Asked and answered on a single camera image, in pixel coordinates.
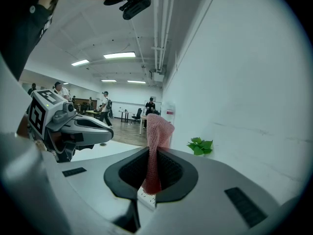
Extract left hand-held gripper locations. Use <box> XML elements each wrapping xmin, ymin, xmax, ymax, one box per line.
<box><xmin>26</xmin><ymin>89</ymin><xmax>114</xmax><ymax>163</ymax></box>

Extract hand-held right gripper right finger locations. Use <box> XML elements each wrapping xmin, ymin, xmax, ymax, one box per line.
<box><xmin>140</xmin><ymin>147</ymin><xmax>282</xmax><ymax>235</ymax></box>

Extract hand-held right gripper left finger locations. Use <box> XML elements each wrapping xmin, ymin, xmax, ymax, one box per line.
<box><xmin>43</xmin><ymin>146</ymin><xmax>150</xmax><ymax>234</ymax></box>

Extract pink mesh cloth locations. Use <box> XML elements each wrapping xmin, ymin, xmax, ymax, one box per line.
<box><xmin>141</xmin><ymin>113</ymin><xmax>176</xmax><ymax>195</ymax></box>

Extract person's left forearm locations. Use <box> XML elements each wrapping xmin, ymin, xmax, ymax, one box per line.
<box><xmin>16</xmin><ymin>113</ymin><xmax>47</xmax><ymax>152</ymax></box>

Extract yellow table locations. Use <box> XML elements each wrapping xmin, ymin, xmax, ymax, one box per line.
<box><xmin>85</xmin><ymin>109</ymin><xmax>101</xmax><ymax>119</ymax></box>

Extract white table with black legs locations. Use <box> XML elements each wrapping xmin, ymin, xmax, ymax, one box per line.
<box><xmin>118</xmin><ymin>110</ymin><xmax>133</xmax><ymax>123</ymax></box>

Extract brown wooden cabinet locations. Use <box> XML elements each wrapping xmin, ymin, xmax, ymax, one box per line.
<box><xmin>72</xmin><ymin>97</ymin><xmax>91</xmax><ymax>113</ymax></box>

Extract black office chair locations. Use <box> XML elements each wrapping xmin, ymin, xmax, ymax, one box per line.
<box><xmin>131</xmin><ymin>108</ymin><xmax>143</xmax><ymax>125</ymax></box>

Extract light wooden table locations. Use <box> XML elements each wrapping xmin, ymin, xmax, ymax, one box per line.
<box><xmin>139</xmin><ymin>115</ymin><xmax>148</xmax><ymax>135</ymax></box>

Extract green potted plant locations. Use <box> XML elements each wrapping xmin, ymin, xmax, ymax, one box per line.
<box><xmin>186</xmin><ymin>137</ymin><xmax>214</xmax><ymax>156</ymax></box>

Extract white ceiling pipes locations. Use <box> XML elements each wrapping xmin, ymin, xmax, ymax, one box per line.
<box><xmin>151</xmin><ymin>0</ymin><xmax>177</xmax><ymax>73</ymax></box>

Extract white wall junction box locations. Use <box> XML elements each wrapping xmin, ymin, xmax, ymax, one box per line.
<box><xmin>152</xmin><ymin>71</ymin><xmax>165</xmax><ymax>83</ymax></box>

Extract black head camera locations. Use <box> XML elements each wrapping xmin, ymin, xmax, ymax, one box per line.
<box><xmin>103</xmin><ymin>0</ymin><xmax>152</xmax><ymax>21</ymax></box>

